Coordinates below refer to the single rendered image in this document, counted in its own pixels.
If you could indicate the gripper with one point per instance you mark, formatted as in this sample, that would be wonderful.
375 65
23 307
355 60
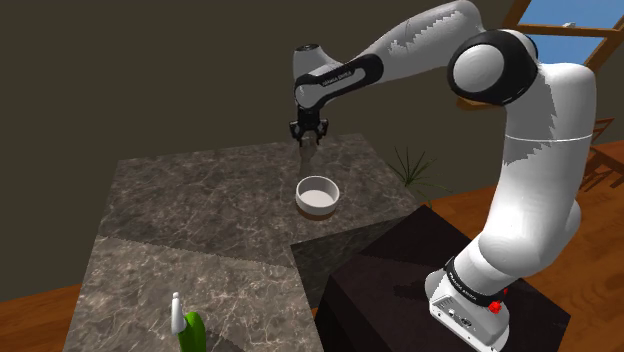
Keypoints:
308 119

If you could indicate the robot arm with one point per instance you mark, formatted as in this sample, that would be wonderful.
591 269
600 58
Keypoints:
536 195

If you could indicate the white round bowl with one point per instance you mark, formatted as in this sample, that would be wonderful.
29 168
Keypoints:
317 197

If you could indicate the green spiky plant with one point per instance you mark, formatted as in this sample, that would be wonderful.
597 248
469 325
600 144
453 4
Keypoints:
414 173

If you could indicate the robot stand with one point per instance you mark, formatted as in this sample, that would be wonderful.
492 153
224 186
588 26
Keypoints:
400 297

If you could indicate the green spray bottle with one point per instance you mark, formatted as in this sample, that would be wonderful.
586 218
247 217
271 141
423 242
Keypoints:
191 331

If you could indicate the wooden framed window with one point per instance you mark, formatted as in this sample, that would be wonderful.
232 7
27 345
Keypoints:
560 36

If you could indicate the wooden chair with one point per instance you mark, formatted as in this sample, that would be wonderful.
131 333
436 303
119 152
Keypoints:
602 153

